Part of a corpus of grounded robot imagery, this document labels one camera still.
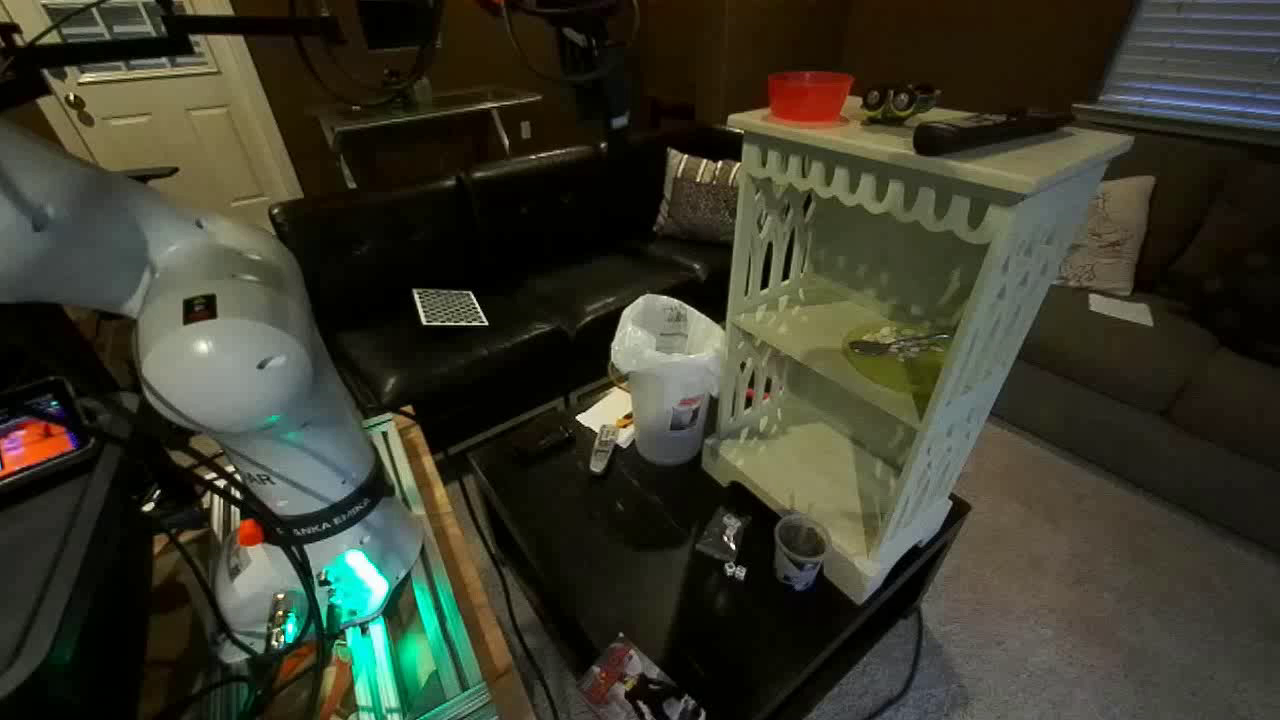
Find red black magazine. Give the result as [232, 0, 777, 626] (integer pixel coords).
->
[576, 636, 712, 720]

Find black floor cable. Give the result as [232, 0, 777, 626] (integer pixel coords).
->
[874, 604, 931, 720]

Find small printed cup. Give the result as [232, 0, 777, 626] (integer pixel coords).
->
[773, 514, 833, 598]

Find white paper sheet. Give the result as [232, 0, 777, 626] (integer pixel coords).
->
[1084, 290, 1160, 333]

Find beige throw pillow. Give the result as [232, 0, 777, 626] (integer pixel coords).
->
[1056, 171, 1160, 299]

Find dark console table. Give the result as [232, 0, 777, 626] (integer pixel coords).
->
[315, 83, 549, 192]

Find white panel door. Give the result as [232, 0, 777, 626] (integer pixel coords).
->
[6, 0, 310, 231]

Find dark glasses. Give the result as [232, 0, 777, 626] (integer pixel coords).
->
[857, 80, 943, 132]

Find white window blinds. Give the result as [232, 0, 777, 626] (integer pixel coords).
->
[1091, 0, 1280, 137]

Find long black remote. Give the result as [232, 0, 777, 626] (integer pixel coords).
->
[908, 109, 1078, 162]

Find dark speckled clump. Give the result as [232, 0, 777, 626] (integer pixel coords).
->
[854, 327, 935, 364]

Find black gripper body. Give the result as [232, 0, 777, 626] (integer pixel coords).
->
[558, 5, 639, 137]

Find black leather sofa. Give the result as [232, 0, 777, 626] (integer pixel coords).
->
[270, 125, 744, 455]

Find small black white gadget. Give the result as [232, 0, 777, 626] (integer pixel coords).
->
[692, 503, 757, 583]

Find wooden framed robot stand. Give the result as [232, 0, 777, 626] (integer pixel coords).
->
[357, 412, 536, 720]

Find grey fabric sofa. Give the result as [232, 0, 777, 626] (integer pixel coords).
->
[991, 132, 1280, 555]

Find red plastic bowl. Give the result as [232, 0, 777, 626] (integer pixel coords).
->
[763, 69, 857, 128]

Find patterned throw pillow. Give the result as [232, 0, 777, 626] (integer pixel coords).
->
[652, 146, 744, 247]

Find green plate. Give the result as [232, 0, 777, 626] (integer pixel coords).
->
[846, 326, 953, 406]

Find white ornate shelf unit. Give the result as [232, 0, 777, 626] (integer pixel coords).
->
[699, 101, 1138, 608]

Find black tablet with lit screen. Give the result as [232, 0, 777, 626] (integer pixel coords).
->
[0, 376, 96, 494]

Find white paper napkin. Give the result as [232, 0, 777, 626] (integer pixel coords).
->
[573, 385, 639, 438]

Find patterned flat card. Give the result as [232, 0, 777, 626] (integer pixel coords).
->
[410, 283, 492, 333]

